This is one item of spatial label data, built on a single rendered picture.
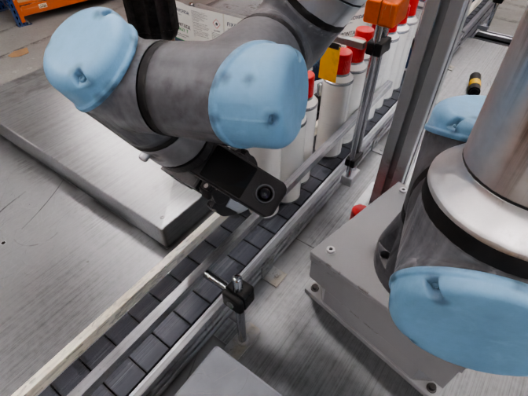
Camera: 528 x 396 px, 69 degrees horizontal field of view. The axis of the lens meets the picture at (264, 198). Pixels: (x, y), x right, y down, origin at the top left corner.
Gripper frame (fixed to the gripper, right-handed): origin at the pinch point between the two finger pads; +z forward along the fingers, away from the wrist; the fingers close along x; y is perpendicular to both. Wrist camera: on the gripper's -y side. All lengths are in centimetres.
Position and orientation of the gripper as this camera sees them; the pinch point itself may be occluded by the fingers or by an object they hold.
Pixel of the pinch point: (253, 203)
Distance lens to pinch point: 58.7
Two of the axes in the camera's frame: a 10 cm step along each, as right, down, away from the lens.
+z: 3.0, 3.2, 9.0
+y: -8.1, -4.2, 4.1
